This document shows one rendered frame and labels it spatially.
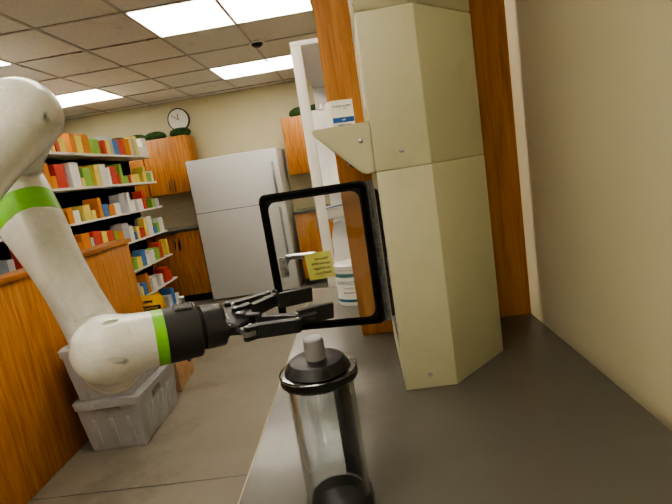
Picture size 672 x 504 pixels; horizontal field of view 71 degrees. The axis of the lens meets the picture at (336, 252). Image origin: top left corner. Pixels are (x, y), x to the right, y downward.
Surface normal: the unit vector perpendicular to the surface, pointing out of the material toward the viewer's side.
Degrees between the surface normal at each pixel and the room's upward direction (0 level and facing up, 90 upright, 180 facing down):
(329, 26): 90
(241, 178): 90
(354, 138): 90
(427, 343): 90
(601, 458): 0
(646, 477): 0
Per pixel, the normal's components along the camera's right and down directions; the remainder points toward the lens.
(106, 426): -0.01, 0.27
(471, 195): 0.67, 0.03
